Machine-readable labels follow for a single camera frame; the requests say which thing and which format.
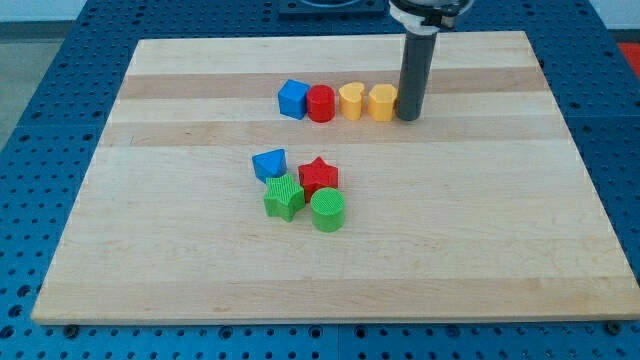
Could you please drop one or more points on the red star block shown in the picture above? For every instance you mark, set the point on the red star block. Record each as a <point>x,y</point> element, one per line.
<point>316,175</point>

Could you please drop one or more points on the green star block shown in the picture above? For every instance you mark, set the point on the green star block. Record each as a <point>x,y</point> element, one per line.
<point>284,197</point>

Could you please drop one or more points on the green cylinder block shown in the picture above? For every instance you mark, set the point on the green cylinder block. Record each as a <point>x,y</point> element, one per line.
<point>328,209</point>

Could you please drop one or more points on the blue triangle block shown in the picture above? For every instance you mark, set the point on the blue triangle block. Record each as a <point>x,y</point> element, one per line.
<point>271,164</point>

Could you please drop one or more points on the wooden board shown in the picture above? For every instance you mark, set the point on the wooden board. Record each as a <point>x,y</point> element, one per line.
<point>482,210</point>

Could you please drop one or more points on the red cylinder block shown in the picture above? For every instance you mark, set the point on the red cylinder block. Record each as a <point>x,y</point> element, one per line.
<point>320,101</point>

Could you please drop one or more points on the blue cube block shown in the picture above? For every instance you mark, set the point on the blue cube block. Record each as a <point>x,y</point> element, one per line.
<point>292,99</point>

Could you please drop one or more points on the yellow heart block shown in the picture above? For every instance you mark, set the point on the yellow heart block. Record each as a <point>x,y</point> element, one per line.
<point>351,97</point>

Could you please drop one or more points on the yellow hexagon block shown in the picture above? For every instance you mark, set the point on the yellow hexagon block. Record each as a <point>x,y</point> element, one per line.
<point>381,102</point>

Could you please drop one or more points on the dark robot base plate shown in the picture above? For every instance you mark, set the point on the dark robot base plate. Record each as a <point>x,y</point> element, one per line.
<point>294,9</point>

